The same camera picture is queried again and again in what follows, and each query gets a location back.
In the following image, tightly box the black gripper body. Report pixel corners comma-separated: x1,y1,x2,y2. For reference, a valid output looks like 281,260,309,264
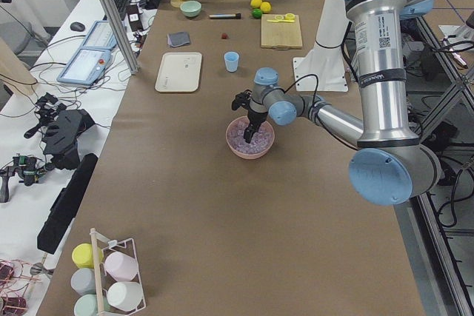
231,90,268,132

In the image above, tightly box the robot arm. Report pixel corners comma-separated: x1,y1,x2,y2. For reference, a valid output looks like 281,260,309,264
231,0,441,205

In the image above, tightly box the clear ice cubes pile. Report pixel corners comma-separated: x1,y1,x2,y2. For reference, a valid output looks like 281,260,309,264
227,118,274,153

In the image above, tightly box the light blue plastic cup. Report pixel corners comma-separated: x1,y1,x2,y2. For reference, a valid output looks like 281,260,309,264
224,51,240,73

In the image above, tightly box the pink cup in rack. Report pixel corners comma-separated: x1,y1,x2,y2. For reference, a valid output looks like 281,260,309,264
104,252,138,282

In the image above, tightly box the white cup rack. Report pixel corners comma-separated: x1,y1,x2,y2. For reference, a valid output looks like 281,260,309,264
90,228,147,315

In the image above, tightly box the yellow cup in rack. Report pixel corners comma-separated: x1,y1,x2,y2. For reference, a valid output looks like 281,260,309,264
71,243,94,269

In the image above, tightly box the grey cup in rack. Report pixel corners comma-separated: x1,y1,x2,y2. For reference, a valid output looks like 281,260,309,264
70,268,96,296

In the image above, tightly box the green cup in rack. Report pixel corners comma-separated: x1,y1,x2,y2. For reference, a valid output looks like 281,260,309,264
73,294,99,316

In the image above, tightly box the pink bowl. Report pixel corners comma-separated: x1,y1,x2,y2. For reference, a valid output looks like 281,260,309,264
225,115,276,161

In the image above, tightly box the wooden cutting board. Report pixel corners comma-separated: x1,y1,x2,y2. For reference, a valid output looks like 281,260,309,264
261,14,303,50

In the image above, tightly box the cream rabbit tray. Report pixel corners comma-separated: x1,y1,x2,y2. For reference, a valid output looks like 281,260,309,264
155,52,202,93

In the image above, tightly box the yellow plastic knife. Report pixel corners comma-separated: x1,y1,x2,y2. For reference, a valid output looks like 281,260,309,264
267,19,287,23

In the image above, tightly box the green lime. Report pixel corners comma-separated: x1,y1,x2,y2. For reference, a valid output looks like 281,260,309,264
251,8,263,19

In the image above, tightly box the steel muddler black tip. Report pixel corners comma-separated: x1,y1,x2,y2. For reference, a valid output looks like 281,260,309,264
208,13,241,20

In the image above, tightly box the grey folded cloth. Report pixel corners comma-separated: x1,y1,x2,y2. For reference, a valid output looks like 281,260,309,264
167,31,191,48

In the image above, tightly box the yellow lemon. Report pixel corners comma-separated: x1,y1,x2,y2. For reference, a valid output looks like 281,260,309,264
259,1,272,13
250,0,263,9

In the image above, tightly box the mint green bowl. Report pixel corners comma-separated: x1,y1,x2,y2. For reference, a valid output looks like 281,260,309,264
180,0,202,19

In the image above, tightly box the teach pendant tablet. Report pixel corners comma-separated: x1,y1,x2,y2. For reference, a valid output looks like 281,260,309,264
57,47,111,87
82,20,117,50

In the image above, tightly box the black computer mouse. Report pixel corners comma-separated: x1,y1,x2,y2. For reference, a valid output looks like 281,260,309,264
70,21,86,32

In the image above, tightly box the black camera cable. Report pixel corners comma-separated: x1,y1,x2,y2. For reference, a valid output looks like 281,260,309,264
283,73,364,152

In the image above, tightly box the aluminium frame post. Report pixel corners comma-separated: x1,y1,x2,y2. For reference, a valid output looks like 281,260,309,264
99,0,138,75

